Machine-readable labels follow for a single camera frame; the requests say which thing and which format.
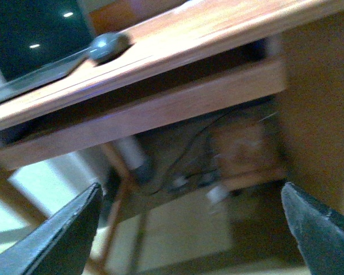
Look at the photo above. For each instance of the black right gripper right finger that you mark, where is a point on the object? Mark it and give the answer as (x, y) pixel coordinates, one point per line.
(317, 228)

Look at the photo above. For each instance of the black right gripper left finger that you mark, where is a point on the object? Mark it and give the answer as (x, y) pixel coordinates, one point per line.
(62, 244)

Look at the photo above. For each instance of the dark grey Logitech mouse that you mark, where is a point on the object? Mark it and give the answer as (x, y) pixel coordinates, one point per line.
(108, 46)

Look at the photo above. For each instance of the cardboard box under desk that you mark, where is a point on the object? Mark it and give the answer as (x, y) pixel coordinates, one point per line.
(244, 146)

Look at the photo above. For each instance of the wooden desk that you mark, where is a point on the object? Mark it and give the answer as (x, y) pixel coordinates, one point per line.
(210, 37)

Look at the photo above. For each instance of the grey open laptop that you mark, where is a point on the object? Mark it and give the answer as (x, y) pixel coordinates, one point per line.
(41, 42)

